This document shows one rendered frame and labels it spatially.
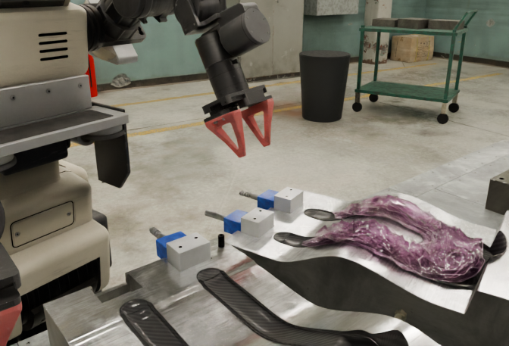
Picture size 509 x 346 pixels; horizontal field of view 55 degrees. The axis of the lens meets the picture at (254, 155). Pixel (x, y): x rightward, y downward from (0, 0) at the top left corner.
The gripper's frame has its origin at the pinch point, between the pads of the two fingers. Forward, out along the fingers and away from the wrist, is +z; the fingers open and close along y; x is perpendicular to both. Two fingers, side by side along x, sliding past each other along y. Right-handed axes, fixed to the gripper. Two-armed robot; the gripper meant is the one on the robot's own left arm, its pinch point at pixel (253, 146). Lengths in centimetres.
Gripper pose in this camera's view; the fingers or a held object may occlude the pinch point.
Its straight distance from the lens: 81.1
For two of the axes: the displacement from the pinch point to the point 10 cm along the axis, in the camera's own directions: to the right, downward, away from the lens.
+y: 6.0, -2.7, 7.5
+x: -7.1, 2.4, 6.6
